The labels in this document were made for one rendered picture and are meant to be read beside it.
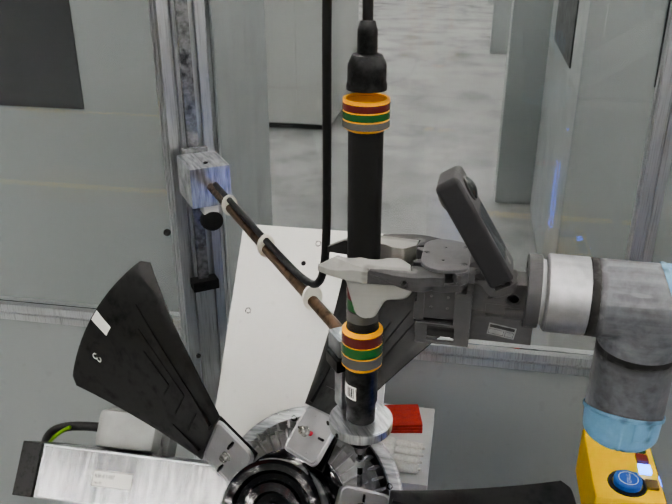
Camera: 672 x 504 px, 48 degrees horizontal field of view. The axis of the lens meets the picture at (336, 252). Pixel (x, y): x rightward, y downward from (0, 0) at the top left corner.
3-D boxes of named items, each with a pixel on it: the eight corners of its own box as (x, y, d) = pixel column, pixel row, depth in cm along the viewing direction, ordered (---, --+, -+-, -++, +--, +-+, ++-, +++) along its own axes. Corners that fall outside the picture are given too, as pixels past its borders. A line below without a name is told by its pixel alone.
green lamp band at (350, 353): (334, 344, 80) (334, 334, 79) (371, 335, 81) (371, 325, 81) (352, 365, 76) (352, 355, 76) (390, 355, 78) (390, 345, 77)
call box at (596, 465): (573, 476, 126) (582, 425, 122) (636, 484, 125) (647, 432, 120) (584, 549, 112) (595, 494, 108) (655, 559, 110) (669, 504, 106)
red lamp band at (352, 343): (334, 334, 79) (334, 324, 79) (371, 325, 81) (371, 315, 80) (352, 354, 76) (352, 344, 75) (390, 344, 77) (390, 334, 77)
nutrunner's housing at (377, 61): (337, 438, 85) (337, 19, 66) (368, 428, 86) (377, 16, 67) (352, 459, 82) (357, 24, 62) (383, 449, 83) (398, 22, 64)
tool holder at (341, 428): (311, 406, 86) (310, 333, 82) (366, 391, 89) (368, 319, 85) (345, 453, 79) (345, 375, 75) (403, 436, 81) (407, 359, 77)
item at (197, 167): (178, 194, 136) (173, 149, 132) (215, 188, 138) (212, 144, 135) (193, 213, 127) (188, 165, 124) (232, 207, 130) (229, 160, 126)
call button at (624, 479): (610, 475, 112) (612, 466, 112) (638, 478, 112) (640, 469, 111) (614, 494, 109) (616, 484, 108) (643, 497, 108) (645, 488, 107)
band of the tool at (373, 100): (334, 126, 70) (334, 95, 69) (375, 121, 71) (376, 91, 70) (354, 138, 66) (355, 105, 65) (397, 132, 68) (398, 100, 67)
